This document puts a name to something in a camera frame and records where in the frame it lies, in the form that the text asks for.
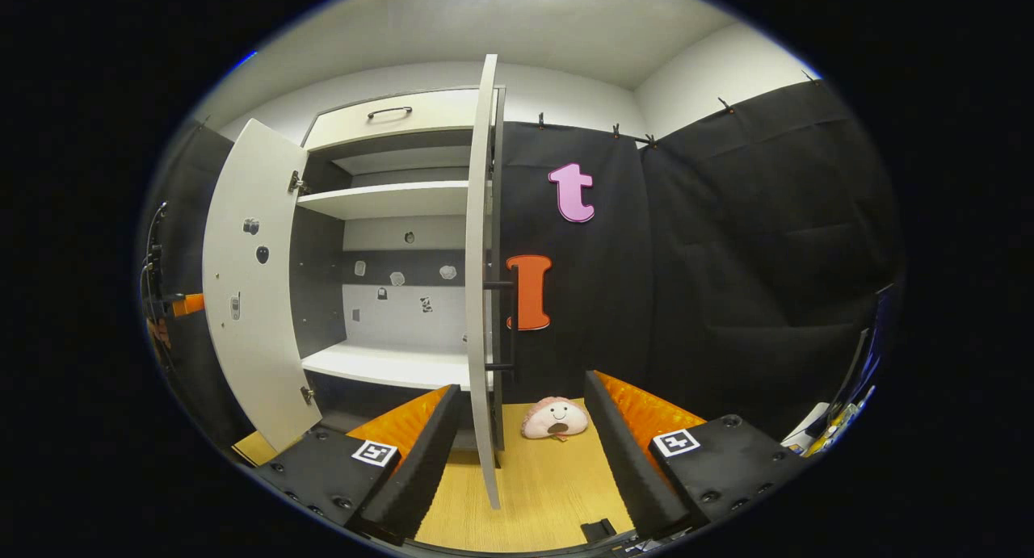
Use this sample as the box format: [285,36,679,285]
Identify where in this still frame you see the pink smiling plush toy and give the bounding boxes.
[521,396,591,442]

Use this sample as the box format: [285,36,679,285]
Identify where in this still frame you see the beige cabinet drawer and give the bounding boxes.
[303,88,485,151]

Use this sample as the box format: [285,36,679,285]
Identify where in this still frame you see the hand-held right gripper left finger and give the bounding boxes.
[254,384,463,547]

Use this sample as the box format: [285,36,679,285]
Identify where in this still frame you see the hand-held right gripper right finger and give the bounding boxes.
[583,370,813,543]

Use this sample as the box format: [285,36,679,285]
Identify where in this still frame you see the grey double-door shoe cabinet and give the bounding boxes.
[287,87,508,454]

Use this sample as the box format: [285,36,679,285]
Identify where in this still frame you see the black backdrop cloth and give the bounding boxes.
[141,120,255,450]
[493,78,904,442]

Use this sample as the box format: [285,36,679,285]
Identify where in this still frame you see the beige cabinet door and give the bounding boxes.
[202,119,324,454]
[464,54,522,510]

